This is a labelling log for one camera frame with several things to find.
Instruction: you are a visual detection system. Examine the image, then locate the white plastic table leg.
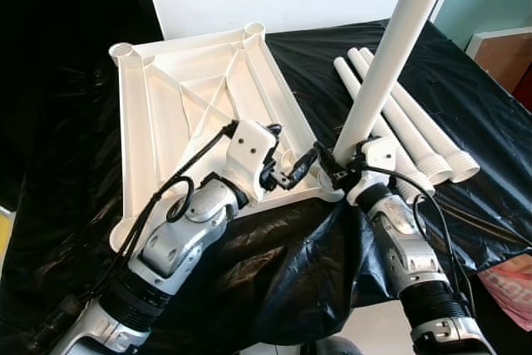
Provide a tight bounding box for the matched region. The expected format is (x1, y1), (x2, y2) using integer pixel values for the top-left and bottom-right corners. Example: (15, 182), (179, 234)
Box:
(332, 57), (435, 200)
(332, 0), (460, 165)
(359, 47), (481, 182)
(347, 49), (455, 186)

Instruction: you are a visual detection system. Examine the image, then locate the white plastic table top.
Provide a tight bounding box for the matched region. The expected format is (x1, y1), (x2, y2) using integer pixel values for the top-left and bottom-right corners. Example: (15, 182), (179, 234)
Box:
(108, 22), (343, 252)

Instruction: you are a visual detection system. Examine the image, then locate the black plastic table cloth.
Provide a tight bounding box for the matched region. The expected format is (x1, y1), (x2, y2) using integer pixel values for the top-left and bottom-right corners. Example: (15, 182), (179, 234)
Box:
(0, 18), (532, 355)

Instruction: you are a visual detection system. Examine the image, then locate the grey robot right leg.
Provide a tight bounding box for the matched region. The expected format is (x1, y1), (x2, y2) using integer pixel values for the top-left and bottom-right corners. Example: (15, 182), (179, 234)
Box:
(318, 337), (364, 355)

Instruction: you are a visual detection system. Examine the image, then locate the brown wooden cabinet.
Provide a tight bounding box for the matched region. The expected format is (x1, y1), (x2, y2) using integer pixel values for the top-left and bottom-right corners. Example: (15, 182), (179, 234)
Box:
(465, 27), (532, 111)

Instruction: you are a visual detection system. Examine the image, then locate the pink plastic bag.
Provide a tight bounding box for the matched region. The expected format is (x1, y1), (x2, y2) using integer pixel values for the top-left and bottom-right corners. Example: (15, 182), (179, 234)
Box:
(478, 255), (532, 331)

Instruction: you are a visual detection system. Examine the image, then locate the black door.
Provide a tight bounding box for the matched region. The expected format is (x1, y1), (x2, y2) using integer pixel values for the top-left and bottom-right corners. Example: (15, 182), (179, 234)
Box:
(0, 0), (163, 206)

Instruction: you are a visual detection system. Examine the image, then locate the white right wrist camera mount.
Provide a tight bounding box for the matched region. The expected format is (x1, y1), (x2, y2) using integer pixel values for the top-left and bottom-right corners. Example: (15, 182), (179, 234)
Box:
(347, 137), (400, 206)

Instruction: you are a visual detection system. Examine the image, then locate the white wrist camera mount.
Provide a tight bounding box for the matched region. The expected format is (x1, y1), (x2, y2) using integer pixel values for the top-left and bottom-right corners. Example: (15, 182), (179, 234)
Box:
(347, 137), (400, 206)
(223, 120), (279, 204)

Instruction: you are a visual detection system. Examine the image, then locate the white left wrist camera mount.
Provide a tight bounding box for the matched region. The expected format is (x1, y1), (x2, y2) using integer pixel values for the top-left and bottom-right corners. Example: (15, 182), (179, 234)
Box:
(223, 120), (279, 204)

